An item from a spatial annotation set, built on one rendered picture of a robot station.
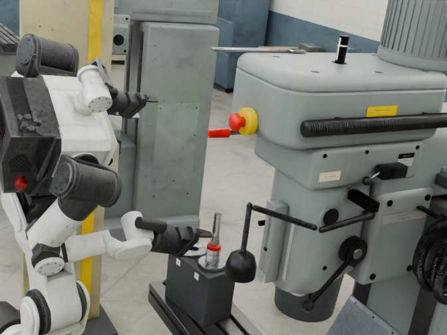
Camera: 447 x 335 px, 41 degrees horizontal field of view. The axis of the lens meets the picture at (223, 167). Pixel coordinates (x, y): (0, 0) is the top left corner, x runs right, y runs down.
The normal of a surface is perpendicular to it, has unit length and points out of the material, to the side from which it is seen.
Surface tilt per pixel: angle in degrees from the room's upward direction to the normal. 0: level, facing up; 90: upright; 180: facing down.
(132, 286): 0
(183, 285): 90
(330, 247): 90
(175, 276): 90
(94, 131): 35
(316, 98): 90
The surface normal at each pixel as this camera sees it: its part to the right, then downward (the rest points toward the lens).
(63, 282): 0.68, 0.07
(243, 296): 0.11, -0.93
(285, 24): -0.87, 0.08
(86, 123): 0.47, -0.57
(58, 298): 0.64, -0.17
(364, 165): 0.49, 0.36
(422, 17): -0.40, 0.29
